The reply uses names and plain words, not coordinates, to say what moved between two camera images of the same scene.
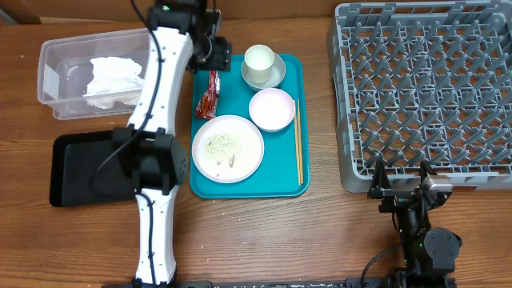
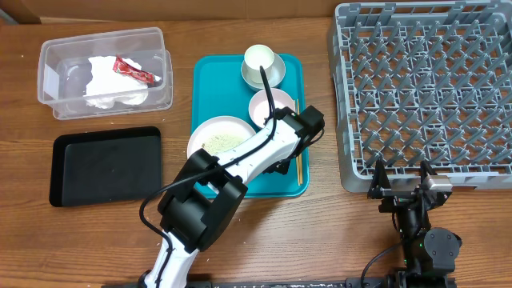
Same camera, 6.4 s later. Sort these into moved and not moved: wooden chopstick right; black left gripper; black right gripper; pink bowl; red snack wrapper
Moved: black left gripper; red snack wrapper
Not moved: wooden chopstick right; black right gripper; pink bowl
